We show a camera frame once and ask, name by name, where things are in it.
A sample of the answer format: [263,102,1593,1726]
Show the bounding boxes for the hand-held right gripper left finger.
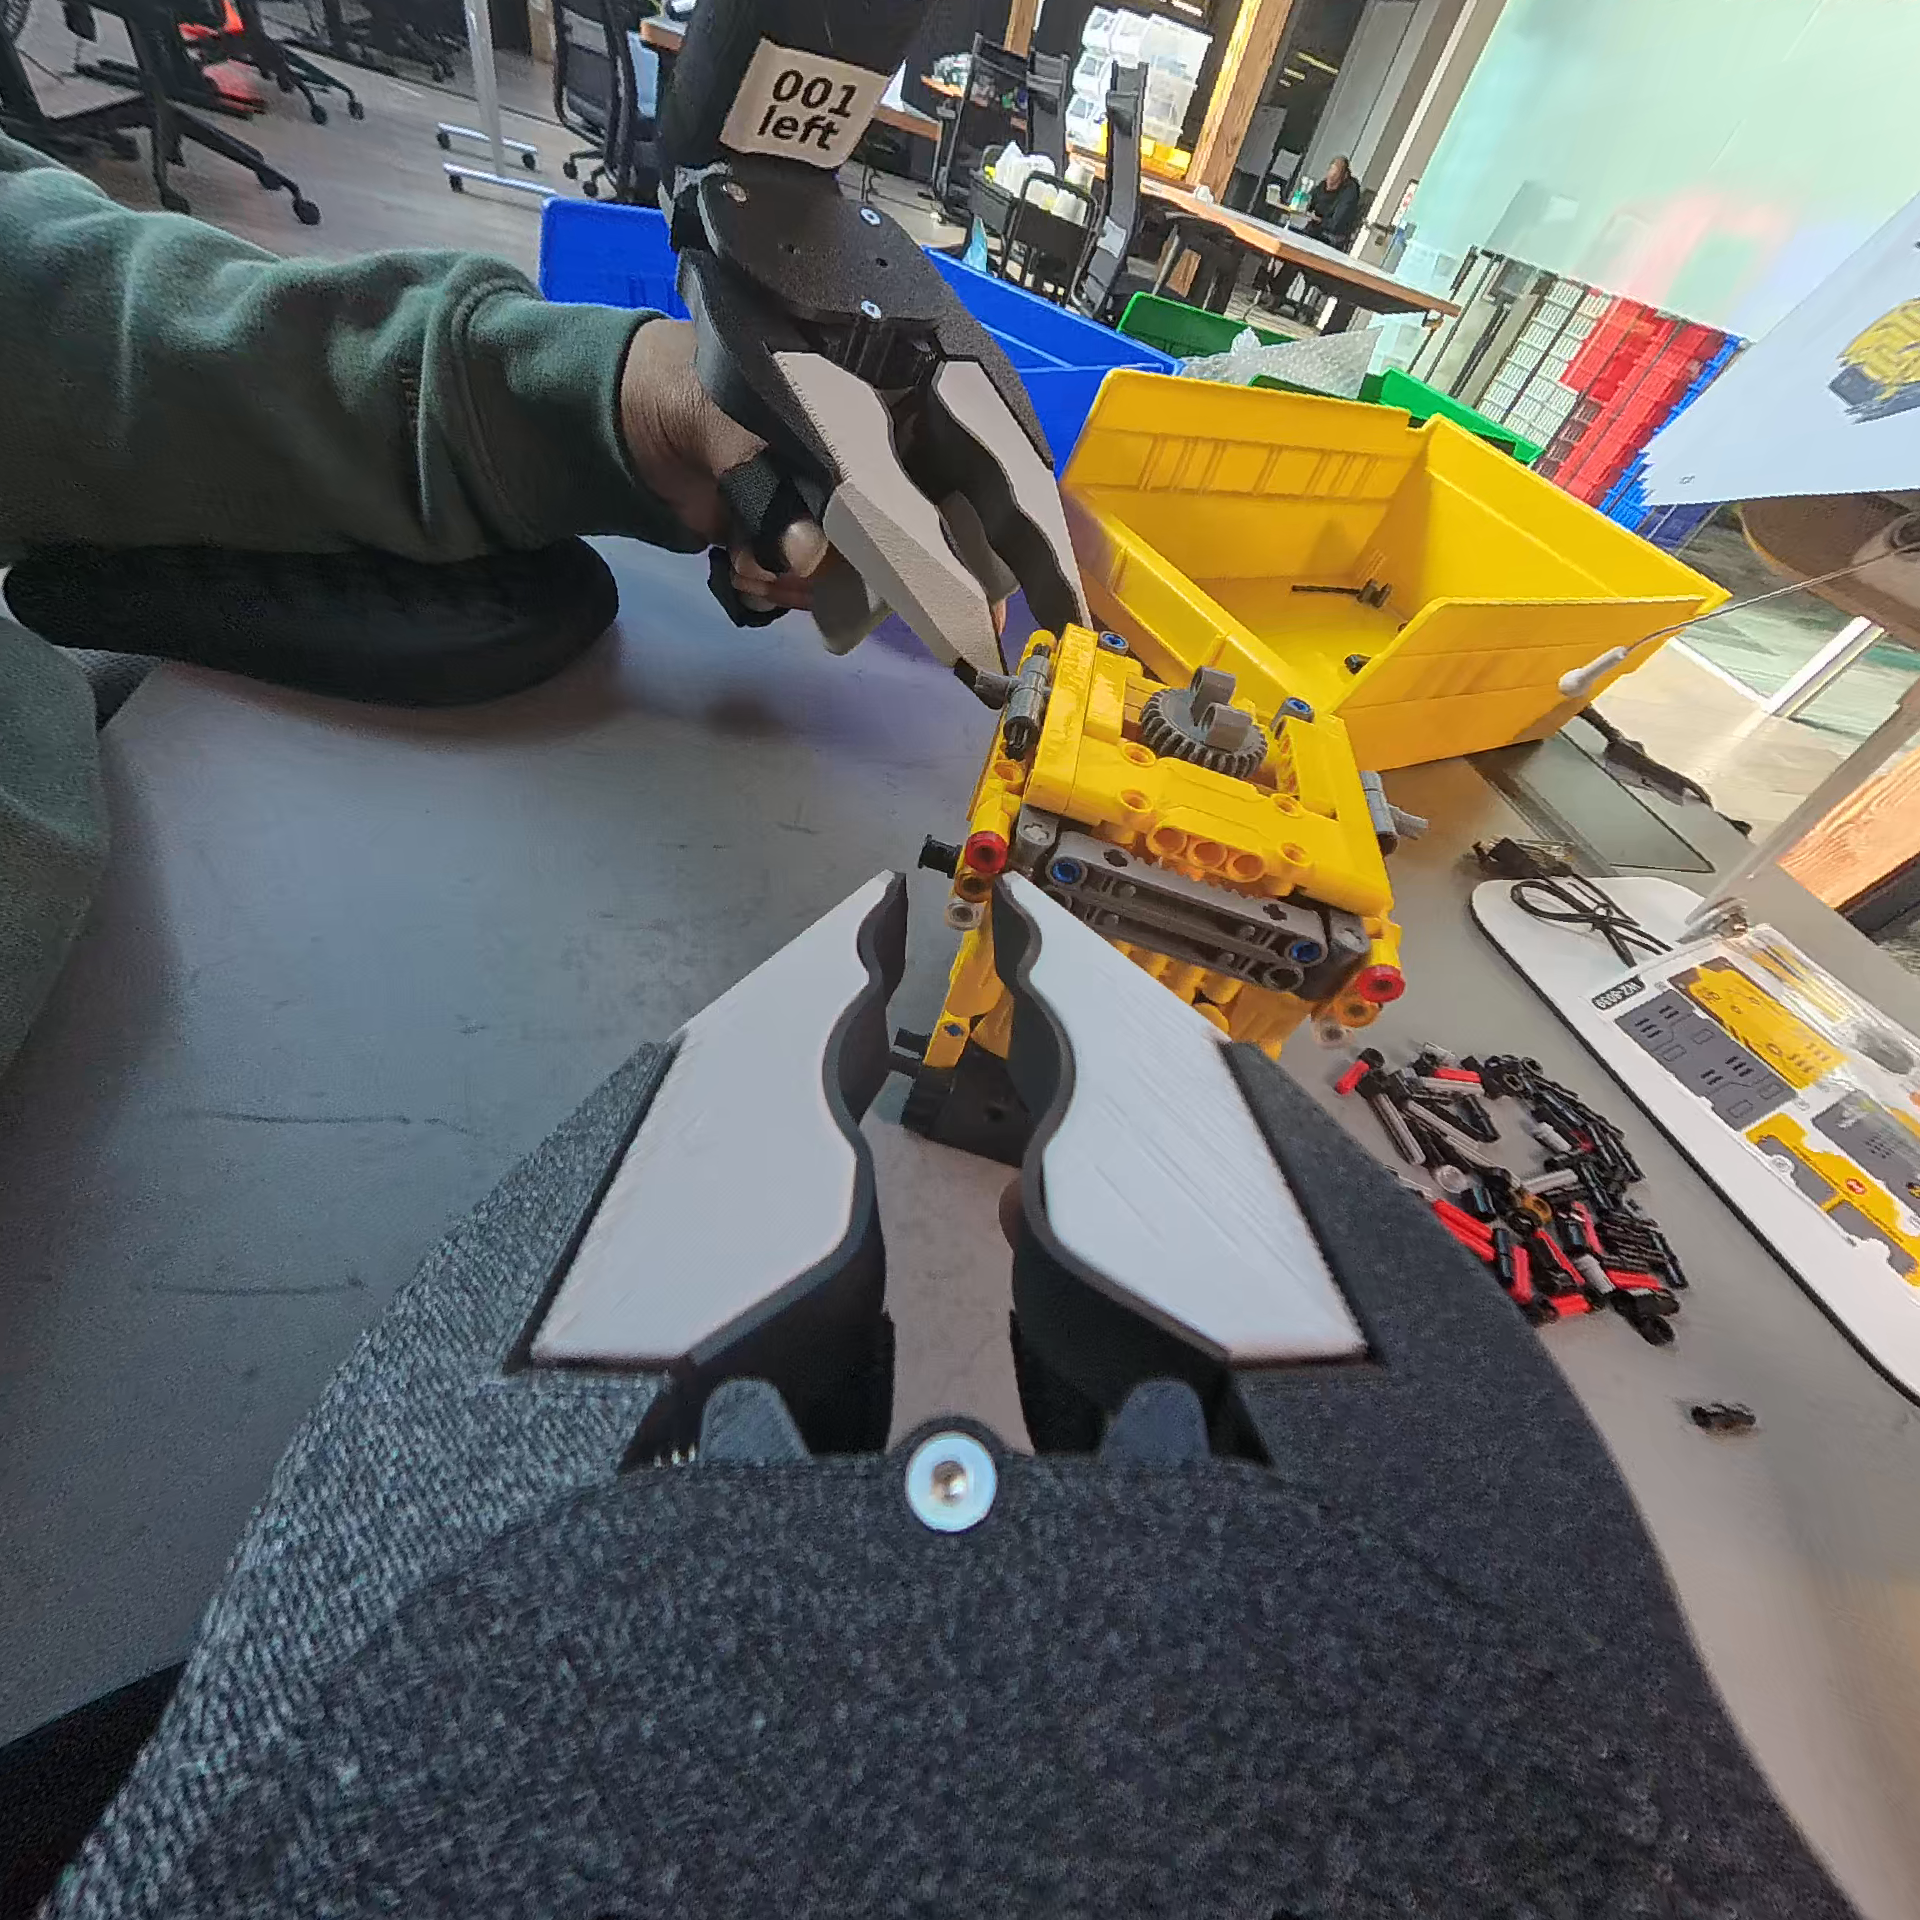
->
[529,870,909,1369]

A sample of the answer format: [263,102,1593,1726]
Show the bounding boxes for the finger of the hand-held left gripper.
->
[773,352,1013,683]
[933,363,1094,629]

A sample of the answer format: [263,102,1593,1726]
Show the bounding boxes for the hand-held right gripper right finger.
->
[997,870,1373,1369]

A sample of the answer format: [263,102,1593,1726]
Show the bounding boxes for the blue plastic bin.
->
[538,194,1181,432]

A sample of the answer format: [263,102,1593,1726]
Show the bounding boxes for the yellow lego model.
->
[895,625,1431,1160]

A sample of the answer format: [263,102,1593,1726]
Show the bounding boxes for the lego instruction booklet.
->
[1639,192,1920,507]

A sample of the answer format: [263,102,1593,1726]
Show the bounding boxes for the person's left forearm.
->
[0,131,681,566]

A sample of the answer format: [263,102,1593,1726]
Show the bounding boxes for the small black red lego pieces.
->
[1327,1039,1761,1433]

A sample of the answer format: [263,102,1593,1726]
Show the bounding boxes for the green plastic bin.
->
[1118,287,1547,470]

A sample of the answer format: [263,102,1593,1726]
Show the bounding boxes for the black office chair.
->
[549,0,665,207]
[1070,57,1167,319]
[0,0,327,231]

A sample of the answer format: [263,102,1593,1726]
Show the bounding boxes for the bubble wrap sheet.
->
[1181,325,1386,397]

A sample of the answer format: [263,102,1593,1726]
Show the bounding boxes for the long wooden table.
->
[1135,168,1468,327]

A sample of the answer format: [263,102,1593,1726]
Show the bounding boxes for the stack of clear boxes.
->
[1074,0,1217,155]

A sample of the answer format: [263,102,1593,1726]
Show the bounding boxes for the wooden book stand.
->
[1468,490,1920,1407]

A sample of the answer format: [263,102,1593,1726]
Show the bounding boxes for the yellow plastic bin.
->
[1054,368,1738,776]

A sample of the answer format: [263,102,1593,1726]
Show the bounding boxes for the yellow grey sticker sheet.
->
[1586,928,1920,1295]

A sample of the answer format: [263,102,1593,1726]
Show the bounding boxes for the stack of red crates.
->
[1542,291,1743,495]

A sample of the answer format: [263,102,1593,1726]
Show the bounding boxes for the blue plastic crate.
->
[1593,448,1718,549]

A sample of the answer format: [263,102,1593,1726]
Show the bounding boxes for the wooden ceiling post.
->
[1181,0,1303,200]

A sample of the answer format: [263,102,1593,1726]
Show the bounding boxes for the thin black cable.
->
[1474,833,1677,971]

